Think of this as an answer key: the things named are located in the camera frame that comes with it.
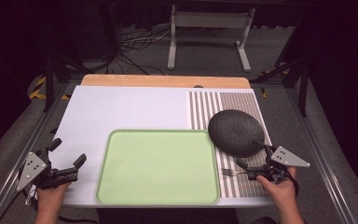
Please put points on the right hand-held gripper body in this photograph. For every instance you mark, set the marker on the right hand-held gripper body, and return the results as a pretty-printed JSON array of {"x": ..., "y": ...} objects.
[{"x": 287, "y": 158}]

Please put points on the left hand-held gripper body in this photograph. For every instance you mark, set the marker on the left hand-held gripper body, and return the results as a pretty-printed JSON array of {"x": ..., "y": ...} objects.
[{"x": 32, "y": 168}]

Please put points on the silver fork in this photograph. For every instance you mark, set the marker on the silver fork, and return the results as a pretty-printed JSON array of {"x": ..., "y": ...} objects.
[{"x": 228, "y": 172}]

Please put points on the person's right hand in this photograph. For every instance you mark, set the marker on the person's right hand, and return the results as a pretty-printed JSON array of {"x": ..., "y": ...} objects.
[{"x": 281, "y": 193}]

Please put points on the person's left hand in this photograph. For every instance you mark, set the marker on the person's left hand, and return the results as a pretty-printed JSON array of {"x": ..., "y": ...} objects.
[{"x": 50, "y": 199}]

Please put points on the yellow and black tape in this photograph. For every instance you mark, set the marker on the yellow and black tape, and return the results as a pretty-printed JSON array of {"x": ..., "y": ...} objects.
[{"x": 37, "y": 91}]

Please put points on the black metal stand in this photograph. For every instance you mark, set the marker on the black metal stand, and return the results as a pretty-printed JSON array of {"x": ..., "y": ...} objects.
[
  {"x": 49, "y": 84},
  {"x": 303, "y": 93}
]

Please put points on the striped placemat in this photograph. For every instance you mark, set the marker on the striped placemat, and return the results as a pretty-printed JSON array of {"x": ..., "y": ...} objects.
[{"x": 205, "y": 105}]

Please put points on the white board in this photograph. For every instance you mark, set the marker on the white board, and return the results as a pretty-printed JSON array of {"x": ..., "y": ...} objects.
[{"x": 121, "y": 105}]

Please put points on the light green tray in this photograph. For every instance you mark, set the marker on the light green tray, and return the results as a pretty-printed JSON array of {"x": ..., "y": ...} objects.
[{"x": 158, "y": 166}]

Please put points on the person's dark clothing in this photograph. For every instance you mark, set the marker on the person's dark clothing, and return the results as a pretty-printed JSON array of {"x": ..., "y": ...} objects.
[{"x": 167, "y": 216}]

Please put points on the white metal stand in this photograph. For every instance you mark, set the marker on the white metal stand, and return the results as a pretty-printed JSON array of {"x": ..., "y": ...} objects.
[{"x": 209, "y": 20}]

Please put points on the aluminium rail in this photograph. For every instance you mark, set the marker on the aluminium rail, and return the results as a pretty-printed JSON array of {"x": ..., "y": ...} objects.
[
  {"x": 320, "y": 155},
  {"x": 15, "y": 168}
]

